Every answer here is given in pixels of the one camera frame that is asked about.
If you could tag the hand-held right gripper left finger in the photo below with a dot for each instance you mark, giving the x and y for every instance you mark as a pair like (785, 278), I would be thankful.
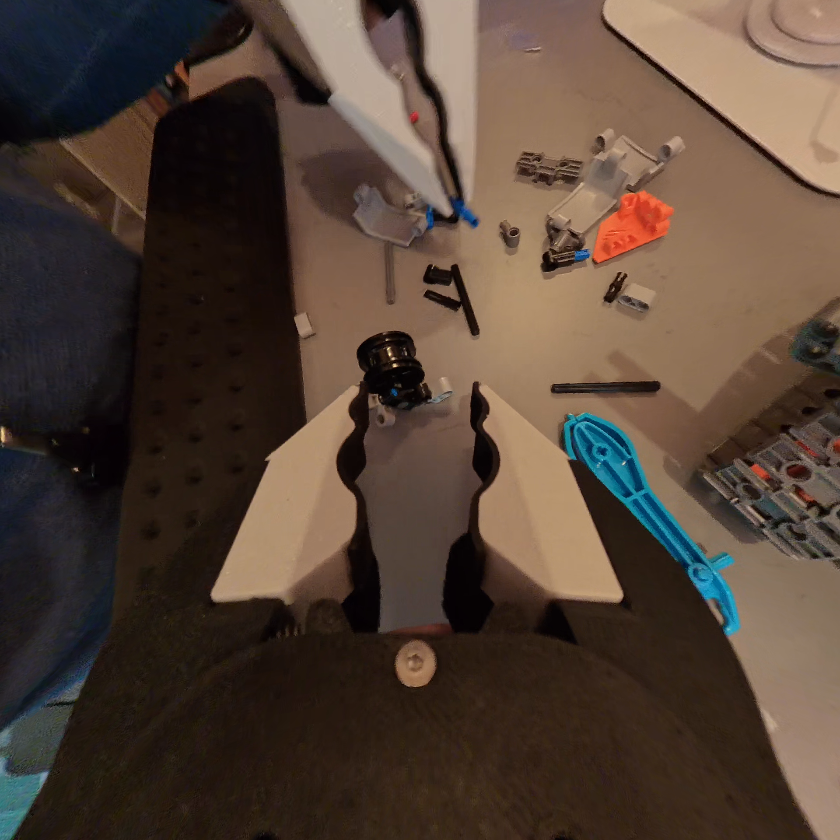
(289, 525)

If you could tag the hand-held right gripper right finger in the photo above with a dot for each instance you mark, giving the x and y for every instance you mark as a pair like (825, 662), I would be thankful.
(544, 525)

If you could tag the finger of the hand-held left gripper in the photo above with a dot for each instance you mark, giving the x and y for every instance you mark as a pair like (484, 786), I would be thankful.
(453, 65)
(367, 98)

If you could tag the black elbow with blue pin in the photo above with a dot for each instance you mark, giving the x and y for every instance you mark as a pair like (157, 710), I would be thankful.
(430, 216)
(558, 259)

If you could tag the blue long pin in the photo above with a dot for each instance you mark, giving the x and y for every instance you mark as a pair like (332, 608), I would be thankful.
(467, 213)

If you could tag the light grey pin connector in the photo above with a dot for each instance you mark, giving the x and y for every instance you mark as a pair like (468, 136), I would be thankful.
(444, 387)

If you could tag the black wheel hub assembly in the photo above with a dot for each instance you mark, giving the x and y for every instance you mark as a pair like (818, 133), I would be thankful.
(390, 361)

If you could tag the person's left forearm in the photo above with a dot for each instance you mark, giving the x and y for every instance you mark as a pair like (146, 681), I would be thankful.
(85, 59)

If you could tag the small clear plastic scrap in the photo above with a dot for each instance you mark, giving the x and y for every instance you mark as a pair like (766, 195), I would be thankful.
(525, 44)

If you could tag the blue brick separator tool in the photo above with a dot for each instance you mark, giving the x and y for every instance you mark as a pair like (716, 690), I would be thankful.
(604, 453)

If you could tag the light grey perpendicular connector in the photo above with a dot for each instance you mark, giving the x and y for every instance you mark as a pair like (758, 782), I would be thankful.
(411, 201)

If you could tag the small grey curved panel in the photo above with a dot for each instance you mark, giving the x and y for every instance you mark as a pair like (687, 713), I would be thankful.
(384, 220)

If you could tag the dark grey flat connector plate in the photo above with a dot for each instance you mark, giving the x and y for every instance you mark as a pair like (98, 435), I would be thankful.
(548, 169)

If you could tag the long black axle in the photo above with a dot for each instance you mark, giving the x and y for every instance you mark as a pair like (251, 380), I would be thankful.
(604, 387)

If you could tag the dark grey tube connector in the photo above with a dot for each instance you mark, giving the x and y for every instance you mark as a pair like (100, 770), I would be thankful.
(510, 234)

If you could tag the grey axle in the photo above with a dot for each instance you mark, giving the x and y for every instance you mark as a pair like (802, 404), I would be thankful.
(390, 275)

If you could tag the large grey curved panel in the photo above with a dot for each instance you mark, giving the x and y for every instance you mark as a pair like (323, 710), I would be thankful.
(646, 167)
(584, 197)

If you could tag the short black connector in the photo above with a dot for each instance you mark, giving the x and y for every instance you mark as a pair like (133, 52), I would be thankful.
(434, 274)

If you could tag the small light grey block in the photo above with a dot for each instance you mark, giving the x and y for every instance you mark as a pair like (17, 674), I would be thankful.
(305, 325)

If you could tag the dark grey claw joint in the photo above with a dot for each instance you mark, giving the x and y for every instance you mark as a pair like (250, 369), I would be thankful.
(565, 239)

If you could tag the wooden slatted cabinet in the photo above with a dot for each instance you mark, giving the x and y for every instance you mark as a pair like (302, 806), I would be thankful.
(111, 157)

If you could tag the black axle pin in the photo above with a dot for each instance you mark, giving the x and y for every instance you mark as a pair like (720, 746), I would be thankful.
(441, 300)

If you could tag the short black axle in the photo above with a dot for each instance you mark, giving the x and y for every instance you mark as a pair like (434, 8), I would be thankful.
(464, 298)

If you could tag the tracked toy vehicle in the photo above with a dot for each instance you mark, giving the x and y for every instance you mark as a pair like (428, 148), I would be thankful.
(774, 485)

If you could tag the orange wedge panel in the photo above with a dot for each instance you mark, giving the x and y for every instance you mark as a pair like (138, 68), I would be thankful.
(630, 229)

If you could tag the light grey two-hole beam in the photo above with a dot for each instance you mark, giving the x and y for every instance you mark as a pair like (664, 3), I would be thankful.
(638, 297)

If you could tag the small black pin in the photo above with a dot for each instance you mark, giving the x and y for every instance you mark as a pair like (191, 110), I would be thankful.
(615, 287)

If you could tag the clear round disc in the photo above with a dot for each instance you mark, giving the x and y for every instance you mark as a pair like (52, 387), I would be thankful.
(800, 26)

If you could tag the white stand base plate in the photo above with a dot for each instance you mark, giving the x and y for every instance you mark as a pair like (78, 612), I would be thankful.
(689, 85)

